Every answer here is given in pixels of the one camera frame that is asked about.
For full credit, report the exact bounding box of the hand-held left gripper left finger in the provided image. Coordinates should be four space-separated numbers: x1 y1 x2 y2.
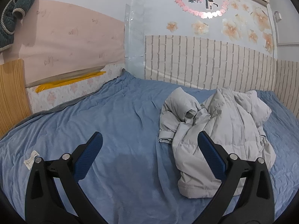
24 131 110 224

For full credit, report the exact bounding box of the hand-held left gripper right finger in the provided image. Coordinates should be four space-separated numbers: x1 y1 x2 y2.
191 131 275 224

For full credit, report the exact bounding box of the grey puffer jacket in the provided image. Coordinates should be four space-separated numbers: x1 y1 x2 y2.
158 86 277 199

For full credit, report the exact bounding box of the blue blanket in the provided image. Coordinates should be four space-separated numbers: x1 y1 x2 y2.
0 71 299 224

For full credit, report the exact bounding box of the white blanket label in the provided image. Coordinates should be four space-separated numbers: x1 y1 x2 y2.
24 150 40 170

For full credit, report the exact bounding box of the floral bed sheet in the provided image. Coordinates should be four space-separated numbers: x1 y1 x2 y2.
26 67 127 115

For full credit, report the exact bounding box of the yellow cloth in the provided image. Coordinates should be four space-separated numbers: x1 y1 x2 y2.
35 71 107 94

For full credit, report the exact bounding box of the wooden headboard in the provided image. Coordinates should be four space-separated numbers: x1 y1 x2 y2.
0 59 33 138

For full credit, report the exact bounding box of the pink padded board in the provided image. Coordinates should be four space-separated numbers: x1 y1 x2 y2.
14 0 126 88

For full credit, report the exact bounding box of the clear plastic sheet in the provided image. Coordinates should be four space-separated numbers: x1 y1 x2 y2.
123 3 146 71

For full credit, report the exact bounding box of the brick pattern wall panel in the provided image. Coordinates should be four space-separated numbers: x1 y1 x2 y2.
143 35 299 120

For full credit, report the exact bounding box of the group of flower wall stickers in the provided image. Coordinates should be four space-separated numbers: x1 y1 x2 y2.
166 1 274 55

